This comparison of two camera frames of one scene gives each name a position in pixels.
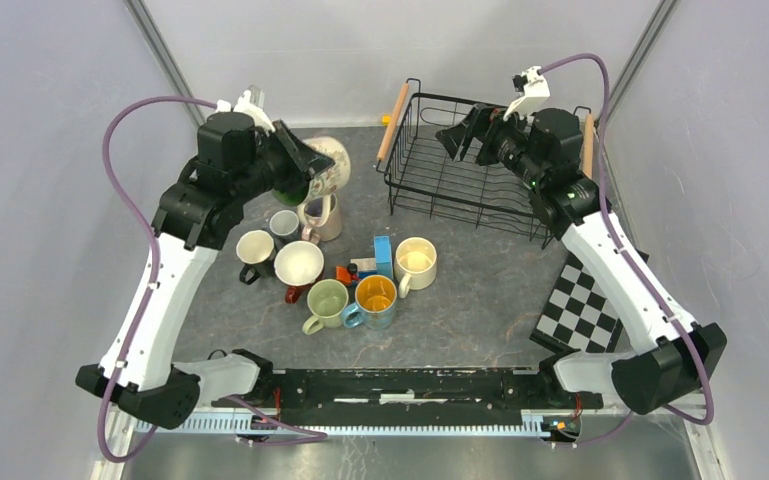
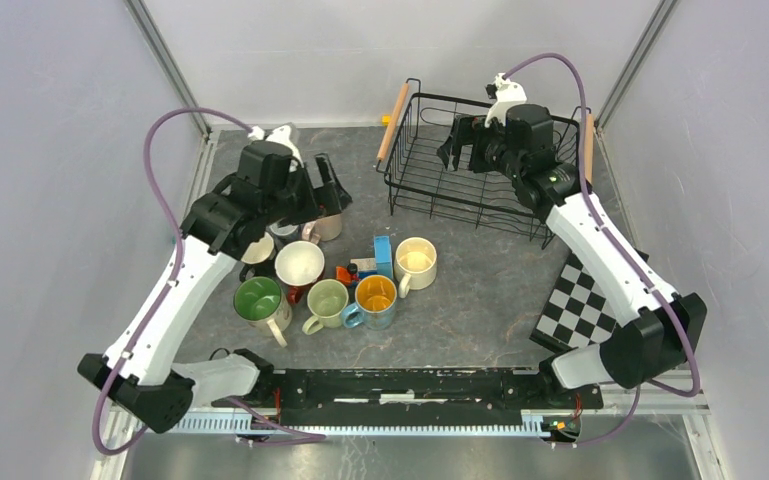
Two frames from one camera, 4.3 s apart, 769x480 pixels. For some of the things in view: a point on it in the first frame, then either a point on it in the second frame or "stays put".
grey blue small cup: [284, 225] stays put
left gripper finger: [307, 161] -> [335, 205]
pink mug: [329, 232] stays put
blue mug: [374, 307] stays put
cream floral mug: [328, 181] -> [258, 300]
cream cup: [415, 264] stays put
